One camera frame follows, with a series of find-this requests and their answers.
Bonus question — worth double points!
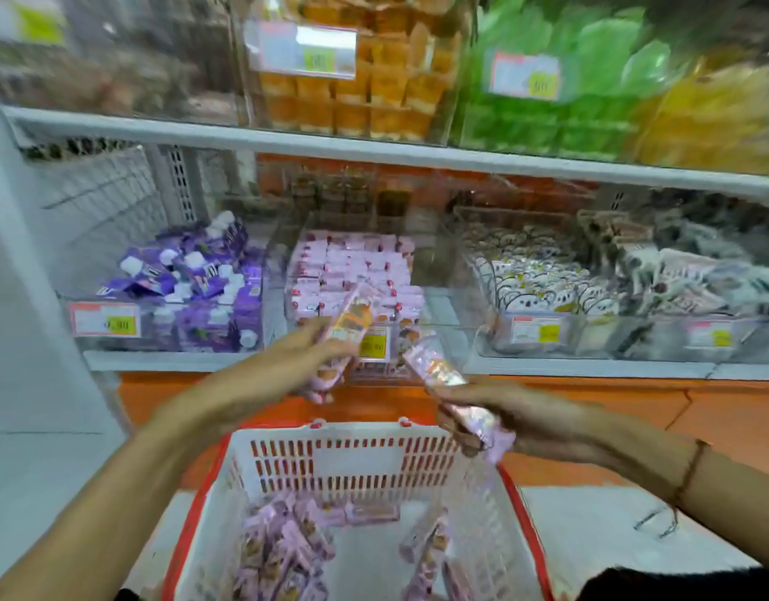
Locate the person's left hand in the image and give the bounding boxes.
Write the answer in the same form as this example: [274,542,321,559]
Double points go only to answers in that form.
[257,318,361,407]

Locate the person's right hand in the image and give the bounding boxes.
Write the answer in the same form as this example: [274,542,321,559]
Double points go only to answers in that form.
[431,378,588,465]

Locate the pink orange snack packet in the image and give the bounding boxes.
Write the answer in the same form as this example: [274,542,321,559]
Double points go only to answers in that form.
[309,280,382,395]

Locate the pale pink snack packet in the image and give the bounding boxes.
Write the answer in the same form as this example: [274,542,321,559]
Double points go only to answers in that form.
[402,336,517,465]

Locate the person's left forearm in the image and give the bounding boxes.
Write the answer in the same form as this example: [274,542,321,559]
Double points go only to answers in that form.
[0,363,279,601]

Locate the person's right forearm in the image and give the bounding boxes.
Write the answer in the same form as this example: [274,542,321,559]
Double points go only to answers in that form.
[575,403,769,579]

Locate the white yellow price tag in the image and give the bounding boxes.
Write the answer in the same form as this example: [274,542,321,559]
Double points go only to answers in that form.
[488,51,563,102]
[357,325,391,364]
[243,19,359,81]
[686,319,737,351]
[508,314,565,346]
[0,0,67,46]
[68,301,142,339]

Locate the clear bin with white packs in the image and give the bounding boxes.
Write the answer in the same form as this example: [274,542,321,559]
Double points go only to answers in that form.
[452,205,620,359]

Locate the stack of pink white packs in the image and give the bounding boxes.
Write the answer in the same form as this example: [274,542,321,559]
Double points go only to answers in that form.
[286,230,426,326]

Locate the white shopping basket red rim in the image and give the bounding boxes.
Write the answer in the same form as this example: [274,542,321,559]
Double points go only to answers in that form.
[162,418,555,601]

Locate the clear bin with pink packs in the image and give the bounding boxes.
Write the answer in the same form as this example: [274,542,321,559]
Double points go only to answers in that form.
[283,209,463,377]

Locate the heap of white black packs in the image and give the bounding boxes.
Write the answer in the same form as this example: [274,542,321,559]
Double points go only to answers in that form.
[462,222,617,315]

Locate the white metal shelf board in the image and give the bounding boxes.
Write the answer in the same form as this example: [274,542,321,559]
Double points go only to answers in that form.
[83,288,769,382]
[1,105,769,197]

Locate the row of dark brown packets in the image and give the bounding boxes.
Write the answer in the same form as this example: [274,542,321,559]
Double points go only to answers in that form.
[289,172,416,221]

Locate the heap of purple drink packs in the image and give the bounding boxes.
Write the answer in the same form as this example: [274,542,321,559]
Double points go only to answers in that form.
[96,210,266,352]

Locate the clear bin with purple packs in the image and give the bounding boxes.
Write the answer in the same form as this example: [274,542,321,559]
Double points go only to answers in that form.
[62,209,275,355]

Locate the clear bin with grey packs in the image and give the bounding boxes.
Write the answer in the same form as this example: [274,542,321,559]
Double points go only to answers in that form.
[575,209,769,365]

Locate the pile of pink wafer packets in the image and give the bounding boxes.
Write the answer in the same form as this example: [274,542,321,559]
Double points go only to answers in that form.
[231,493,476,601]

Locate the orange shelf base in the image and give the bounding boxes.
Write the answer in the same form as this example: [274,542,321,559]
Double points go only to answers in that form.
[117,371,769,490]

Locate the heap of grey white packs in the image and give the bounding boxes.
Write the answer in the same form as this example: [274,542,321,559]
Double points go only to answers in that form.
[610,219,769,320]

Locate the stack of orange snack boxes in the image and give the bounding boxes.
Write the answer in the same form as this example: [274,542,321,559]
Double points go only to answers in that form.
[250,0,466,143]

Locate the person's dark clothing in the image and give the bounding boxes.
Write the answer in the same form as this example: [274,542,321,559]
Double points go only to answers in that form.
[575,565,769,601]

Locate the stack of green snack bags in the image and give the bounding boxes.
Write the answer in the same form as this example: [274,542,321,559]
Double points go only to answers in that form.
[459,0,673,162]

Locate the stack of yellow snack bags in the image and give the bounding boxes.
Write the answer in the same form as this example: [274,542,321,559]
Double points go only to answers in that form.
[635,53,769,177]

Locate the brown string bracelet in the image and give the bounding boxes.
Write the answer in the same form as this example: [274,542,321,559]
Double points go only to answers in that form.
[669,439,712,509]

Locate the white wire mesh panel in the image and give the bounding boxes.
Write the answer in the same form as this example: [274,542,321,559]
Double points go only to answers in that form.
[21,140,200,298]

